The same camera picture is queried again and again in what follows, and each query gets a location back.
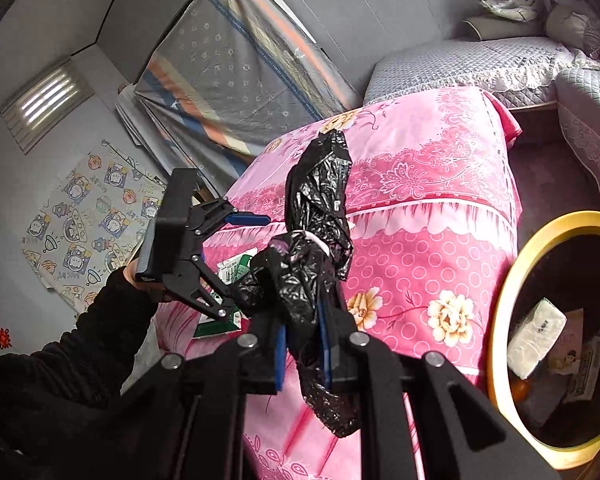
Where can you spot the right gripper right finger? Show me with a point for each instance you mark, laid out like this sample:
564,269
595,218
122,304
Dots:
421,417

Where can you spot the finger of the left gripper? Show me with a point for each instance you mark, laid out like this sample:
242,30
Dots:
210,217
210,295

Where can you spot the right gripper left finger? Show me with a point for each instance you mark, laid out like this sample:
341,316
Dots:
187,417

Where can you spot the small green white packet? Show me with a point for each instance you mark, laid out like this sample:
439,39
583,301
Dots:
229,271

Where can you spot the black plastic bag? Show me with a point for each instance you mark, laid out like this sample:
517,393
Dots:
298,275

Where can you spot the orange mandarin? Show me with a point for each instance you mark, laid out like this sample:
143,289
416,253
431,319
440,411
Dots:
520,389

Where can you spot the white foam wrap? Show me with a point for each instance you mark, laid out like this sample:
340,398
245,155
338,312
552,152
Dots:
534,337

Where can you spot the green white box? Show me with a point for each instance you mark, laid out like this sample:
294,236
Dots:
582,385

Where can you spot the pink paw print box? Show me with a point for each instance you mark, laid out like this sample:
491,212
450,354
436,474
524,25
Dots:
564,357

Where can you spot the person left forearm black sleeve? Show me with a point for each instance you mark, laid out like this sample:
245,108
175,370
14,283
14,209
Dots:
50,400

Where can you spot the yellow rimmed trash bin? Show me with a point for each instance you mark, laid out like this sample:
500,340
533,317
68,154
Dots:
549,237

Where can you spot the person left hand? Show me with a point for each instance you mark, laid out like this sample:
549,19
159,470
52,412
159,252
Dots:
155,290

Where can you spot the pink floral table cloth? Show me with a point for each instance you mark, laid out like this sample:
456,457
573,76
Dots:
433,209

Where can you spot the grey bolster pillow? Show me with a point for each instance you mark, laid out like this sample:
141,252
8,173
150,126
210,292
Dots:
489,27

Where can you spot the grey quilted sofa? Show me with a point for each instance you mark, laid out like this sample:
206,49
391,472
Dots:
524,73

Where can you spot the grey cushion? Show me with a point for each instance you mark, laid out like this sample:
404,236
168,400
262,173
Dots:
574,30

